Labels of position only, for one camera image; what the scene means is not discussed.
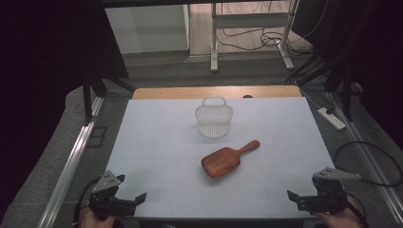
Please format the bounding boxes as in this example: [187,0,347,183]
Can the left hand-held gripper cable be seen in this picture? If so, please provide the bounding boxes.
[73,177,103,226]

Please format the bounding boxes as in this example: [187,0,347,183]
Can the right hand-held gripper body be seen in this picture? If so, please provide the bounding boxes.
[297,166,362,217]

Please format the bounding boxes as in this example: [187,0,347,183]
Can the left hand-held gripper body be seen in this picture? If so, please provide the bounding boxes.
[89,170,138,221]

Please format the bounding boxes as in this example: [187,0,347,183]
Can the right hand-held gripper cable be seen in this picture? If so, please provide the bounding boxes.
[345,193,370,228]

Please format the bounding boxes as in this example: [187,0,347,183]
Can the brown wooden hairbrush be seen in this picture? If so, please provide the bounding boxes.
[201,140,261,180]

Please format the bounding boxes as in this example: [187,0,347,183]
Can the black stand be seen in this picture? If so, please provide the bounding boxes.
[82,75,137,125]
[326,63,362,123]

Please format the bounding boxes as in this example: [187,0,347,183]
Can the aluminium rail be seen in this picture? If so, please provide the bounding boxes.
[37,96,106,228]
[327,91,403,222]

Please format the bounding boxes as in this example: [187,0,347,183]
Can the hand-held gripper cable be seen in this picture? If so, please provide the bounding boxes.
[73,177,103,226]
[345,193,370,228]

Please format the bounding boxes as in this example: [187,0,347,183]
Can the dark floor plate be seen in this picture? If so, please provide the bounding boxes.
[86,126,108,148]

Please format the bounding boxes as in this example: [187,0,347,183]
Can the person's right hand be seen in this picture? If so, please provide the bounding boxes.
[313,195,364,228]

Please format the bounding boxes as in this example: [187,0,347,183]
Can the black floor cables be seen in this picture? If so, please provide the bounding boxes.
[216,27,313,57]

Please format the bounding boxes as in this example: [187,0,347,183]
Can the person's left hand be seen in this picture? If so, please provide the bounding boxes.
[79,207,117,228]

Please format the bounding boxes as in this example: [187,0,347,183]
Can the black looped cable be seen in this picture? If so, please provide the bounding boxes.
[333,141,403,188]

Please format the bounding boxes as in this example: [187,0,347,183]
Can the white metal desk frame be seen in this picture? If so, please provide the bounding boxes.
[208,0,300,73]

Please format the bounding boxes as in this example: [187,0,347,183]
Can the wooden table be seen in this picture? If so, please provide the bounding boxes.
[132,85,302,101]

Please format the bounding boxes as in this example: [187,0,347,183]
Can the white power strip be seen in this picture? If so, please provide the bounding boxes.
[317,106,347,131]

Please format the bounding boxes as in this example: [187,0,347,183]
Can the white panel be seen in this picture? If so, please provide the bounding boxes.
[105,4,190,55]

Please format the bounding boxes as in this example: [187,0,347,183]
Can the black curtain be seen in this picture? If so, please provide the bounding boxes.
[0,0,129,219]
[291,0,403,143]

